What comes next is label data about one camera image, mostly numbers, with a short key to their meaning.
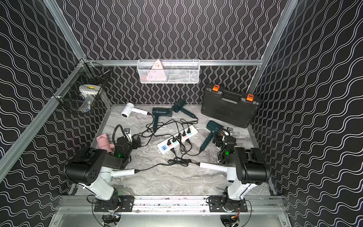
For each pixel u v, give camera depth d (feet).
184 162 2.89
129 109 3.70
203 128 3.44
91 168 1.55
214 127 3.32
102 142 3.05
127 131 2.71
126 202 2.49
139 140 2.95
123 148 2.40
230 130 2.69
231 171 2.63
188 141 3.20
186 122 3.49
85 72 3.12
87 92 2.67
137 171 2.80
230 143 2.50
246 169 1.52
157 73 2.95
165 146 3.07
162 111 3.92
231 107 3.12
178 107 3.71
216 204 2.44
